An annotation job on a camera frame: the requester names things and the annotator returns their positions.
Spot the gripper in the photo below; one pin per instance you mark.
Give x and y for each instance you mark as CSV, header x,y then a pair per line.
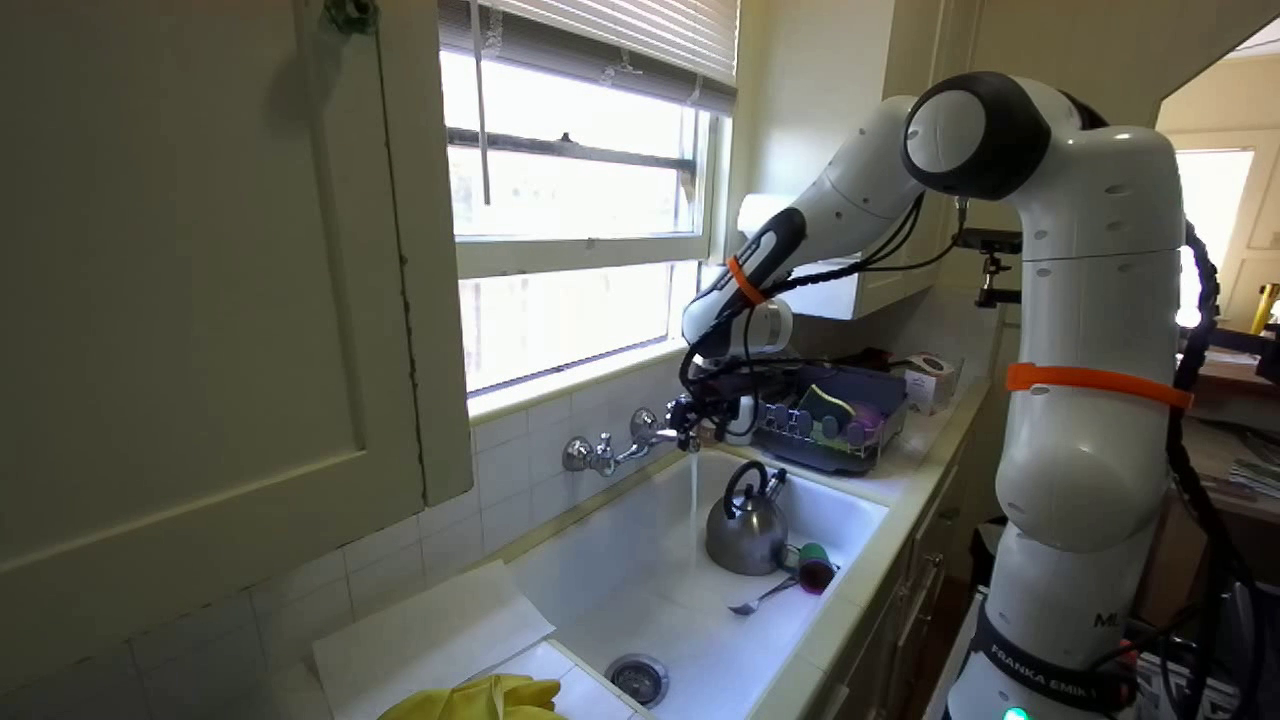
x,y
722,385

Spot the chrome wall tap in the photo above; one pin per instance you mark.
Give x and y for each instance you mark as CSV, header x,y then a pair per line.
x,y
640,432

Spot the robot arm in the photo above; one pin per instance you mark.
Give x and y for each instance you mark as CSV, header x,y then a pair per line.
x,y
1090,300

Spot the white bottle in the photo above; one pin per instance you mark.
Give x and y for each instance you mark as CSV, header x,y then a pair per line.
x,y
742,425

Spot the steel kettle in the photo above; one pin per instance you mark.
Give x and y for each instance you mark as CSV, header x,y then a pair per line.
x,y
745,530

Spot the green plate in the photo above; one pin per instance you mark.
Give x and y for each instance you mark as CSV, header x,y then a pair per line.
x,y
825,405

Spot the dish rack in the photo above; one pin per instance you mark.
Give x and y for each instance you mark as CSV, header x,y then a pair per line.
x,y
830,450

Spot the white sink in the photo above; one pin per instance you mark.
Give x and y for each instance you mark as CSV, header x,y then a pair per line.
x,y
660,600

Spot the purple cup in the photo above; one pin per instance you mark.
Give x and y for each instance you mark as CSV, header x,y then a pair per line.
x,y
865,422

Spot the metal spoon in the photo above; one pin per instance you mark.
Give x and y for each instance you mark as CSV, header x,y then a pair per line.
x,y
760,600

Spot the green and maroon cup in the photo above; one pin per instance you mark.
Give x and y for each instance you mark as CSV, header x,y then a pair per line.
x,y
815,568

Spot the white box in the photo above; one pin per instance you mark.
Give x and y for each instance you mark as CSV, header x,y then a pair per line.
x,y
930,385

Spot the window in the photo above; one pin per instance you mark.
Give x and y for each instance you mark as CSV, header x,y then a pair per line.
x,y
570,200
1215,230

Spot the sink drain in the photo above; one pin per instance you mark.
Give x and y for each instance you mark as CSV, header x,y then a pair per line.
x,y
637,680

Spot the drawer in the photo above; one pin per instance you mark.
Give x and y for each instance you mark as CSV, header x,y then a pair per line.
x,y
925,590

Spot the white paper sheet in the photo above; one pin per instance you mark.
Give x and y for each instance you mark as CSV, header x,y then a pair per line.
x,y
420,640

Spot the yellow rubber glove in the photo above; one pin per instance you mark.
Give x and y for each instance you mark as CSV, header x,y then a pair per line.
x,y
480,700

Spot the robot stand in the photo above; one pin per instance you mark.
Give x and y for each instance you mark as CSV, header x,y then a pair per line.
x,y
942,668

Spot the window blind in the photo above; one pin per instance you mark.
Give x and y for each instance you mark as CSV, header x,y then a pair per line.
x,y
620,40

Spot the cream cabinet door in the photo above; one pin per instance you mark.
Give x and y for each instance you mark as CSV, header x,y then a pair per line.
x,y
200,300

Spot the wall cabinet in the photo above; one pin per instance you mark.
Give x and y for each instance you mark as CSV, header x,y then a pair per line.
x,y
880,280

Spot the camera on mount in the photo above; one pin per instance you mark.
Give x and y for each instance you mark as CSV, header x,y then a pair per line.
x,y
992,245

